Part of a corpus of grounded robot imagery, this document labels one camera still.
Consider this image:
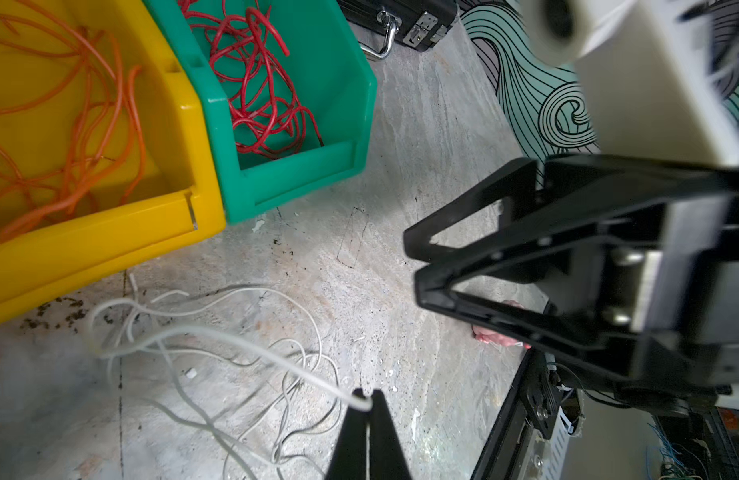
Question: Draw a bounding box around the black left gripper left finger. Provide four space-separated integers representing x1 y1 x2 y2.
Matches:
325 407 370 480

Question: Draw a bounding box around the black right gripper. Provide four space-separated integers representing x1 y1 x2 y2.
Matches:
403 155 739 396

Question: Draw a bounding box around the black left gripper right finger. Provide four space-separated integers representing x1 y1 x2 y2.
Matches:
369 390 411 480

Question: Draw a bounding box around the white cable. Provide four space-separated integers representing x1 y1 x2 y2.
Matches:
84 272 373 480

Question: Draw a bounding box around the orange cable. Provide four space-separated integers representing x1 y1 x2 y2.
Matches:
0 0 148 244

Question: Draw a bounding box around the pink crumpled object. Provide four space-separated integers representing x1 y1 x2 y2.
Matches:
471 325 531 349

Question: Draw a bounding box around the black ribbed carrying case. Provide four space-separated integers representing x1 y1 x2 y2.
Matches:
338 0 459 61

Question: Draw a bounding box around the green plastic bin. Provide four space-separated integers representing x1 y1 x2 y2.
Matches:
147 1 377 224

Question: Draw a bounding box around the yellow plastic bin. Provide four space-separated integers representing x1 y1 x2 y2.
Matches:
0 1 226 324

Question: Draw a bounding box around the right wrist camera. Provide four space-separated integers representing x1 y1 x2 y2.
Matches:
519 1 739 169

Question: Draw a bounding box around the red cable in green bin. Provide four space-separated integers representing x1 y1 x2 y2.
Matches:
176 0 325 160

